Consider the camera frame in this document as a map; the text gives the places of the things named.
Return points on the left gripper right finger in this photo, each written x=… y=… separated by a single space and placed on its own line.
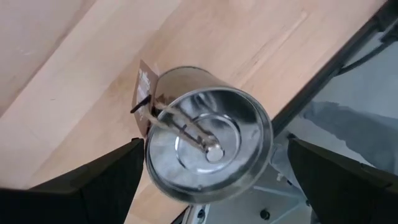
x=348 y=193

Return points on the silver metal bracket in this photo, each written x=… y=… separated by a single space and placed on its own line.
x=273 y=193

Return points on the silver metal tin candle holder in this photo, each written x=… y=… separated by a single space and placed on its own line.
x=186 y=81

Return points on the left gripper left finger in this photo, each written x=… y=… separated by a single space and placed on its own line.
x=77 y=199

